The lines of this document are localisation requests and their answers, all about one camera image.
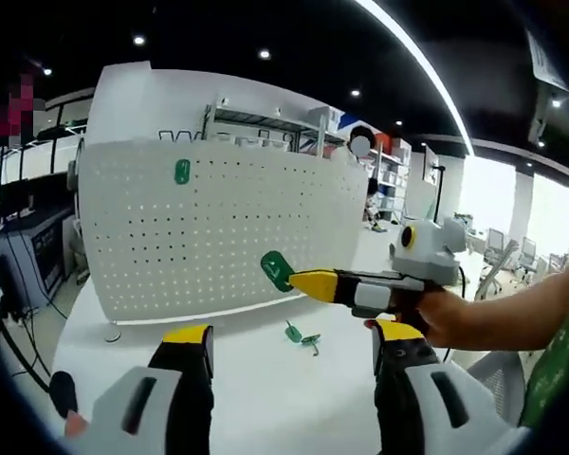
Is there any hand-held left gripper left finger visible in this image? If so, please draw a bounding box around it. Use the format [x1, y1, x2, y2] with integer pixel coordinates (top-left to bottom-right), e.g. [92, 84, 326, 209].
[65, 323, 215, 455]

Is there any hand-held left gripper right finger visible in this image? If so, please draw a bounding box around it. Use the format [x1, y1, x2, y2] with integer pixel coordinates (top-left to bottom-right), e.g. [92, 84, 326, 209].
[372, 318, 533, 455]

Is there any white perforated mounting plate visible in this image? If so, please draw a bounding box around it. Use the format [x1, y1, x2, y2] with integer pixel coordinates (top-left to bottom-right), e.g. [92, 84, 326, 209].
[75, 139, 369, 343]

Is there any person's left hand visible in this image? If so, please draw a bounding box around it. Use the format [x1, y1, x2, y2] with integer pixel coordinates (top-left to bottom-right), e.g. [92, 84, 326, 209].
[64, 410, 89, 440]

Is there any person's right hand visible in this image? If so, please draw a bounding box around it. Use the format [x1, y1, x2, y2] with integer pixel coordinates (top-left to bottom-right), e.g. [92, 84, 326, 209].
[417, 287, 471, 351]

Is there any black computer mouse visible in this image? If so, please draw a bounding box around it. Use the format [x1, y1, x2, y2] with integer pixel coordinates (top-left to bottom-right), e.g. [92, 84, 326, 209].
[49, 371, 80, 418]

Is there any black tripod stand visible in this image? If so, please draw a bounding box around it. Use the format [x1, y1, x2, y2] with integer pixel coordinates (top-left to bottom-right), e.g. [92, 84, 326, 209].
[431, 164, 450, 224]

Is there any grey office chair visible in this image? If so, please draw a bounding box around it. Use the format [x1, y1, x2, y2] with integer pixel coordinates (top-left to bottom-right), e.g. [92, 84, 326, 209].
[486, 227, 507, 266]
[520, 236, 538, 269]

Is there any white mesh office chair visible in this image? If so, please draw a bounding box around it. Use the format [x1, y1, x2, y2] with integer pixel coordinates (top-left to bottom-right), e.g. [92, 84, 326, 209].
[467, 351, 528, 428]

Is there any white storage shelf unit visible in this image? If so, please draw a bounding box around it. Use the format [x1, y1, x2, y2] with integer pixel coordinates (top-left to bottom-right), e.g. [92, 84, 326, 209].
[372, 135, 413, 224]

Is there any monitor on tripod stand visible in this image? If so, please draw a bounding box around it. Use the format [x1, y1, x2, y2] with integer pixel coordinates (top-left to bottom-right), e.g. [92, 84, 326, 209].
[424, 144, 441, 184]

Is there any person's green patterned shirt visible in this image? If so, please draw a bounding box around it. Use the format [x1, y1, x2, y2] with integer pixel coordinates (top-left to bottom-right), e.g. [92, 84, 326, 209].
[519, 222, 569, 430]

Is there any grey equipment cabinet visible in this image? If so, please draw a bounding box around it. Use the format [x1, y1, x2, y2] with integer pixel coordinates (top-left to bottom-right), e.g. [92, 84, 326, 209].
[0, 208, 77, 312]

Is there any long ceiling light strip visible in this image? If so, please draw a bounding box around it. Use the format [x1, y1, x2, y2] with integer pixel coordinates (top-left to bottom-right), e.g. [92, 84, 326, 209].
[355, 0, 476, 155]

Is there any metal shelf rack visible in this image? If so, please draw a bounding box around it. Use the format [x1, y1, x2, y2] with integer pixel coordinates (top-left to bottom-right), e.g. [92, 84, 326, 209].
[203, 94, 350, 157]

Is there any ceiling air conditioner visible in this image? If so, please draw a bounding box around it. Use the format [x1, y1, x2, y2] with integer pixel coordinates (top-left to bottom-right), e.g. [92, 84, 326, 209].
[525, 27, 569, 94]

